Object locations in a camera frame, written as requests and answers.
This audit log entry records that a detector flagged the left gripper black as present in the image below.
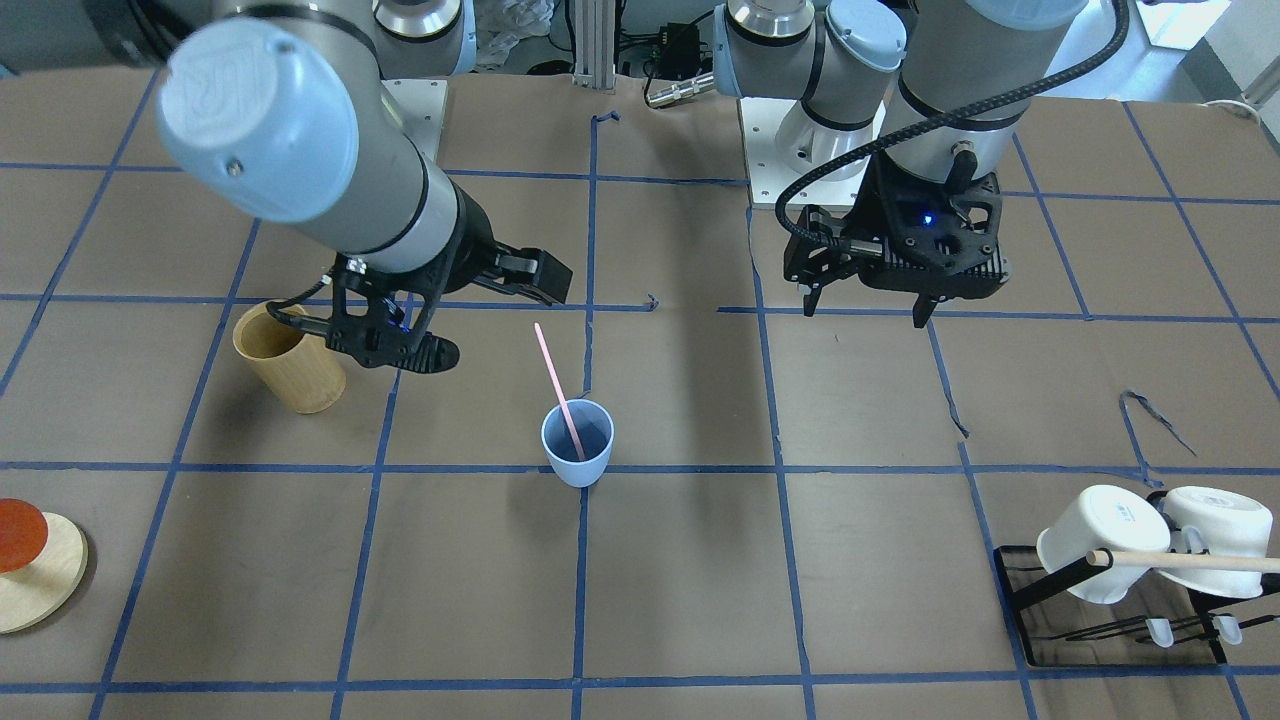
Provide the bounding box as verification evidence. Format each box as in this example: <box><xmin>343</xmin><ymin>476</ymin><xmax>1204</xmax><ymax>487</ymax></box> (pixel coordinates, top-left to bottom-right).
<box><xmin>783</xmin><ymin>160</ymin><xmax>1005</xmax><ymax>329</ymax></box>

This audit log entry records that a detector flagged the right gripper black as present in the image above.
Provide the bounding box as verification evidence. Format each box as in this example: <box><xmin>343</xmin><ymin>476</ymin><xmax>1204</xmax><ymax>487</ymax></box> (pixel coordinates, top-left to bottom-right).
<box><xmin>325</xmin><ymin>200</ymin><xmax>573</xmax><ymax>374</ymax></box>

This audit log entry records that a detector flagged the pink chopstick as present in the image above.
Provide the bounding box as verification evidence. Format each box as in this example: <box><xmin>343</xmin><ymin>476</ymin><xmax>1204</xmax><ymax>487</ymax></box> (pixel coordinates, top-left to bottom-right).
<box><xmin>532</xmin><ymin>322</ymin><xmax>586</xmax><ymax>461</ymax></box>

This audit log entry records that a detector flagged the light blue plastic cup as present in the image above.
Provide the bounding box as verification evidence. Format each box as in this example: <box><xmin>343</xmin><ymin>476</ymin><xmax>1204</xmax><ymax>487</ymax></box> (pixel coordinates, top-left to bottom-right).
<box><xmin>540</xmin><ymin>398</ymin><xmax>616</xmax><ymax>488</ymax></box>

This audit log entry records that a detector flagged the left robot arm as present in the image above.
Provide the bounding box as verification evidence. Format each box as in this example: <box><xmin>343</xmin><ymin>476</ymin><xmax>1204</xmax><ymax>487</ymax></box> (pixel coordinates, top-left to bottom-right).
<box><xmin>712</xmin><ymin>1</ymin><xmax>1098</xmax><ymax>328</ymax></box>

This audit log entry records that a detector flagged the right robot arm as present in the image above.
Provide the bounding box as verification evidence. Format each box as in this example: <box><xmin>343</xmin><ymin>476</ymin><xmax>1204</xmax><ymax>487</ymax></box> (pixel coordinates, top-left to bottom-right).
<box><xmin>156</xmin><ymin>1</ymin><xmax>572</xmax><ymax>374</ymax></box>

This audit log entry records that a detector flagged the bamboo cylinder holder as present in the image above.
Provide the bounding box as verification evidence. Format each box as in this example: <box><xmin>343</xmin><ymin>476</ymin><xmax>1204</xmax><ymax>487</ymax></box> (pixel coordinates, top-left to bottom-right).
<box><xmin>232</xmin><ymin>304</ymin><xmax>347</xmax><ymax>415</ymax></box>

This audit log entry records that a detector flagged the orange tag on stand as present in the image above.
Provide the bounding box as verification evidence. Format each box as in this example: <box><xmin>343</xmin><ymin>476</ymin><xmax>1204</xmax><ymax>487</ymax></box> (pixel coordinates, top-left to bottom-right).
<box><xmin>1</xmin><ymin>498</ymin><xmax>49</xmax><ymax>574</ymax></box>

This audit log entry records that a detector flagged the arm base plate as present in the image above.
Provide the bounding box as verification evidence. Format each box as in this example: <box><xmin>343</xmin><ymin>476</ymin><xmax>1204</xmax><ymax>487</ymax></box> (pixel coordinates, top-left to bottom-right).
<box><xmin>739</xmin><ymin>97</ymin><xmax>884</xmax><ymax>210</ymax></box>
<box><xmin>383</xmin><ymin>78</ymin><xmax>449</xmax><ymax>161</ymax></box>

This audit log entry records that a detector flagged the black braided cable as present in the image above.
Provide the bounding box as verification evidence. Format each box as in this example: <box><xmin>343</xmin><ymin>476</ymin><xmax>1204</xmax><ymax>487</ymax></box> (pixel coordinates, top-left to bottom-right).
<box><xmin>774</xmin><ymin>0</ymin><xmax>1132</xmax><ymax>251</ymax></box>

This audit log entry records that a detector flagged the black wire mug rack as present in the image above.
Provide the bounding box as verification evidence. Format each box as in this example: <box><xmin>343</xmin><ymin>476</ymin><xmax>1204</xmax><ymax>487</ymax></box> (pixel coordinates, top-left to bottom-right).
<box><xmin>995</xmin><ymin>489</ymin><xmax>1277</xmax><ymax>667</ymax></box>

